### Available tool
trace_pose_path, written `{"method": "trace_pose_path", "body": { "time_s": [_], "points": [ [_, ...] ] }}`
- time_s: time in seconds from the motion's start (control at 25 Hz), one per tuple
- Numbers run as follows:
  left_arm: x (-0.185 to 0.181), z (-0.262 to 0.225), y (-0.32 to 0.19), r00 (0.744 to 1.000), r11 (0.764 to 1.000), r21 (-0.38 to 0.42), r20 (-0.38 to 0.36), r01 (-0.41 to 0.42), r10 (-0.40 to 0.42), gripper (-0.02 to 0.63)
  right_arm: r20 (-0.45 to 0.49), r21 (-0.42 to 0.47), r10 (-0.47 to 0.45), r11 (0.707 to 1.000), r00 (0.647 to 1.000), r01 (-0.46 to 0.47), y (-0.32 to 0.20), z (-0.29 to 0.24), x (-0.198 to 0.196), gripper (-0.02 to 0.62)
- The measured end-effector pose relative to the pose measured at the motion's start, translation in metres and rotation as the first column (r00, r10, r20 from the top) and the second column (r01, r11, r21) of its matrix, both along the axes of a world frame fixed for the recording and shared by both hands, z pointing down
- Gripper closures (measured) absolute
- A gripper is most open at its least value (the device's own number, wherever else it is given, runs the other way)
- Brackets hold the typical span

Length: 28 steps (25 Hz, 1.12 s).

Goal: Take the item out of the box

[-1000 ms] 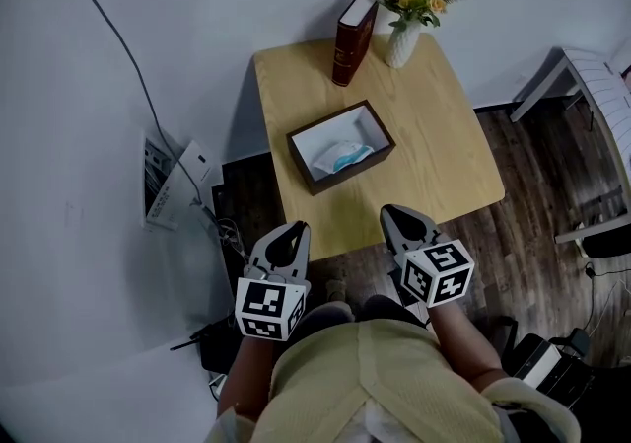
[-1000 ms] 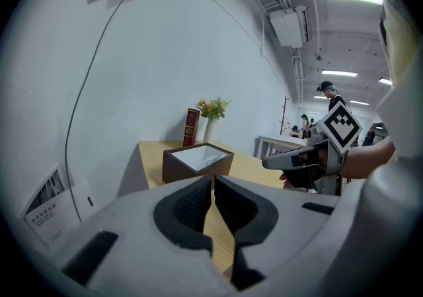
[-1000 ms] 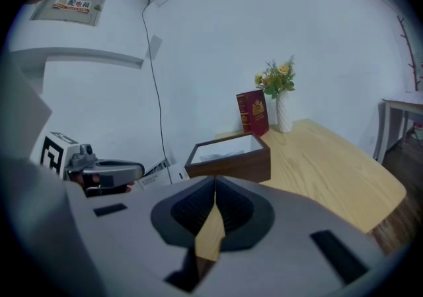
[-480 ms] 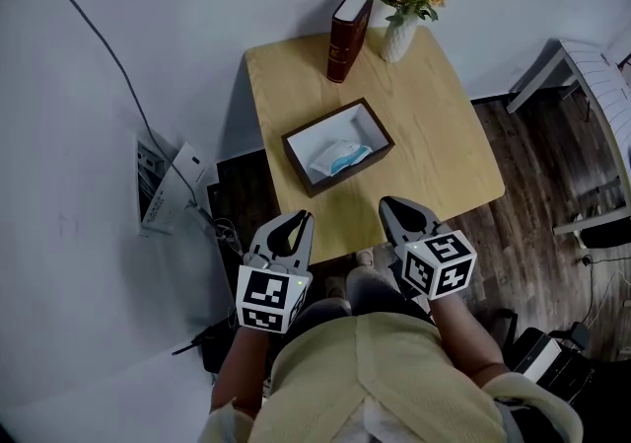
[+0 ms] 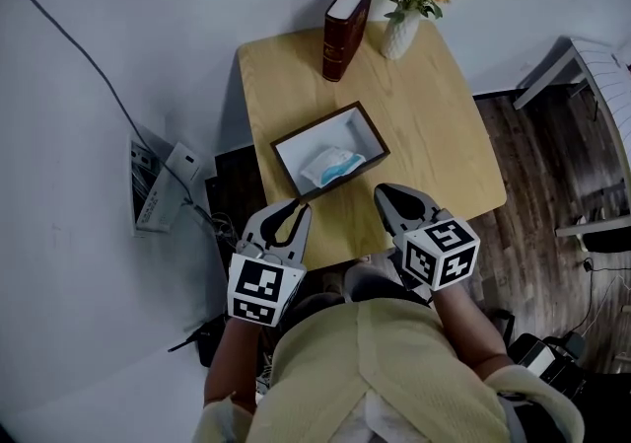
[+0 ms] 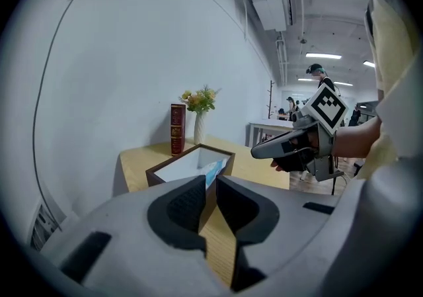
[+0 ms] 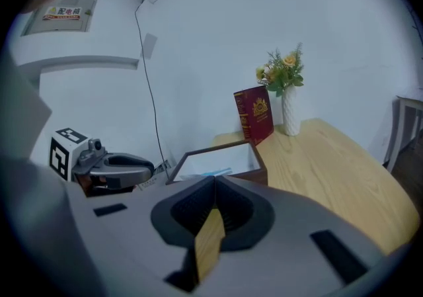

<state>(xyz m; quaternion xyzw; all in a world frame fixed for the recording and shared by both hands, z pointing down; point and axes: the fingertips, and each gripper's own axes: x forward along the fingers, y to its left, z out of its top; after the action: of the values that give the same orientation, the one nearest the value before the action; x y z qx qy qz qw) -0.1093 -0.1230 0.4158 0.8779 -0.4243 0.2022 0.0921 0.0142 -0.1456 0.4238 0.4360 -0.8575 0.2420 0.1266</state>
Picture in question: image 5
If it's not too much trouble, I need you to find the person's left forearm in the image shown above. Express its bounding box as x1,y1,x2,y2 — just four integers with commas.
203,315,263,415

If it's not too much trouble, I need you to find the white textured vase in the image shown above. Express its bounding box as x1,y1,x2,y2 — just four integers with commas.
379,6,422,61

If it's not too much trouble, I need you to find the dark wooden tray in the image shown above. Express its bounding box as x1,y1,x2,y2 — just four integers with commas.
269,101,392,203

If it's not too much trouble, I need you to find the red hardcover book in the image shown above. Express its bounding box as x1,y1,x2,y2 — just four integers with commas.
322,0,375,83

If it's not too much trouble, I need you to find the black chair seat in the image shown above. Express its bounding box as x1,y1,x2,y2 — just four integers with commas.
585,232,631,255

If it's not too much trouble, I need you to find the white blue plastic packet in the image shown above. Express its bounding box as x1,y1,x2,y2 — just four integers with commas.
299,145,367,190

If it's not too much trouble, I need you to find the black flat panel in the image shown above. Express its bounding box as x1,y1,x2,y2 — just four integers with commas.
203,144,270,238

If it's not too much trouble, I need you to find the grey shelf board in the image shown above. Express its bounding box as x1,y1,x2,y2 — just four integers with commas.
555,213,631,239

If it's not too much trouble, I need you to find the black power adapter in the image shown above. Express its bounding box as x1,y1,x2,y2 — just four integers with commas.
561,331,589,359

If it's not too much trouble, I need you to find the grey wall cable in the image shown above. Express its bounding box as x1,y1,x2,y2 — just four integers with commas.
0,0,196,208

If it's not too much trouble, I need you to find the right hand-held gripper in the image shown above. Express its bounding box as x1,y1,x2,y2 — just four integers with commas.
373,182,482,293

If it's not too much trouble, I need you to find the black floor cable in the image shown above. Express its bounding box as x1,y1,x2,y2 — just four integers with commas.
571,257,631,339

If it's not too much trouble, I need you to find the person's right forearm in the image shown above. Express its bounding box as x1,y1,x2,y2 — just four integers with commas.
431,280,515,374

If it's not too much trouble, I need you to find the white side table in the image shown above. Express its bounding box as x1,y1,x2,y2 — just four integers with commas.
512,35,631,176

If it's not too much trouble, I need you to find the black and white device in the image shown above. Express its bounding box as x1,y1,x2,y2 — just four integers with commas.
507,332,588,404

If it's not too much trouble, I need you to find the person's pale yellow cardigan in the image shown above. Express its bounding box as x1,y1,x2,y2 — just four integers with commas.
193,297,586,443

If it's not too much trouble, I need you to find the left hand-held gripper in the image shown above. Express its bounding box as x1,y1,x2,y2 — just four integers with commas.
226,198,314,330

